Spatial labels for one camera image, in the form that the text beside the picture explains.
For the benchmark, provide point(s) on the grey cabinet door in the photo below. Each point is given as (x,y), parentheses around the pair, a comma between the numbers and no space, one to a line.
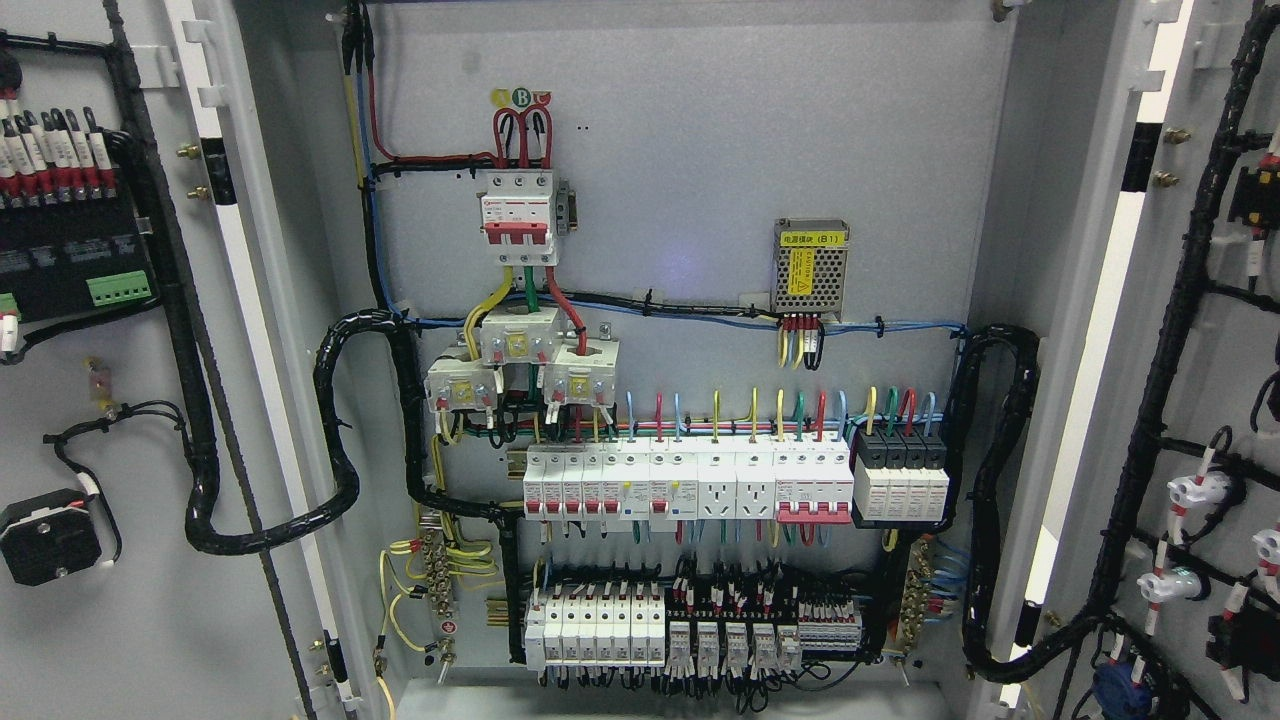
(245,126)
(1119,457)

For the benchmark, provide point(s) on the white current transformers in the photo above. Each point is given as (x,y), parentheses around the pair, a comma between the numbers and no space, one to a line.
(515,347)

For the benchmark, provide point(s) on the red main circuit breaker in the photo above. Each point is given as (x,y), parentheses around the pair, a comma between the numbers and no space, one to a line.
(525,213)

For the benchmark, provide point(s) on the metal mesh power supply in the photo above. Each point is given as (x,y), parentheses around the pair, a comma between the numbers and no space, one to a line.
(810,258)

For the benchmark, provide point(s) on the white socket breaker row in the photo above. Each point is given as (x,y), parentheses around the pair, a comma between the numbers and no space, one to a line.
(794,481)

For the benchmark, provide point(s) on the black relay terminal row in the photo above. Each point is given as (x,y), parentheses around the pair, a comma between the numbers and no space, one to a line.
(697,630)

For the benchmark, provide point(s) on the black white surge protector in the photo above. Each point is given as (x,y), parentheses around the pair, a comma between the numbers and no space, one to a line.
(900,480)

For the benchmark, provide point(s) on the black digital power meter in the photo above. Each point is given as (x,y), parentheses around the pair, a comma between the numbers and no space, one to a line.
(73,257)

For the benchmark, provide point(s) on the white rotary selector switch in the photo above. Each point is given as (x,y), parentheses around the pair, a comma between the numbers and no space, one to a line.
(49,536)

